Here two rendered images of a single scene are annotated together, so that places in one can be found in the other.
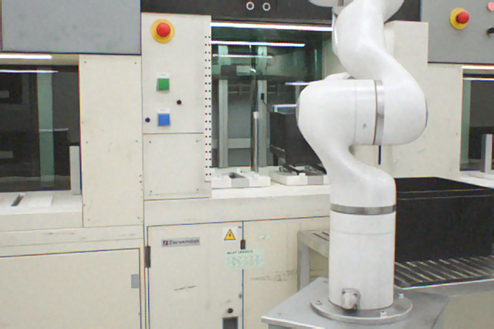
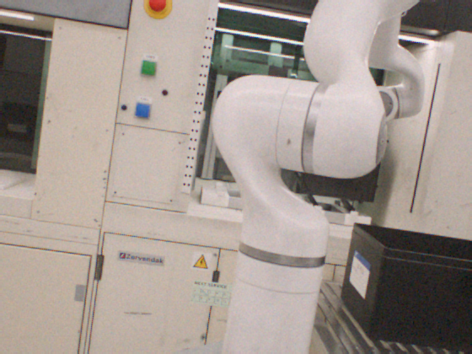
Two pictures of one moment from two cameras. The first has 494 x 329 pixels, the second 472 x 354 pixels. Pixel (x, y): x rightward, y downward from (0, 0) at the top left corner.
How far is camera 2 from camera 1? 37 cm
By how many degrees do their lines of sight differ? 11
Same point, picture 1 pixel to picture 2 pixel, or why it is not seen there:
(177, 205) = (142, 215)
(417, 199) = (410, 262)
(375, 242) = (277, 303)
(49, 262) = not seen: outside the picture
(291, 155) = (308, 182)
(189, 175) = (163, 182)
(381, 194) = (297, 239)
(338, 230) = (238, 276)
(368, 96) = (299, 103)
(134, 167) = (99, 160)
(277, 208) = not seen: hidden behind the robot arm
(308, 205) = not seen: hidden behind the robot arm
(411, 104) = (354, 123)
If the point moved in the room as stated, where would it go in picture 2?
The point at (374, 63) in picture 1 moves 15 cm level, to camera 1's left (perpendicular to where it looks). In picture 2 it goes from (335, 64) to (230, 49)
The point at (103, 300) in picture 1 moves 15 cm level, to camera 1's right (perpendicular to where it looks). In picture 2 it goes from (40, 307) to (97, 320)
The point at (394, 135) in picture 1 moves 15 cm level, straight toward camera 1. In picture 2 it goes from (327, 163) to (281, 162)
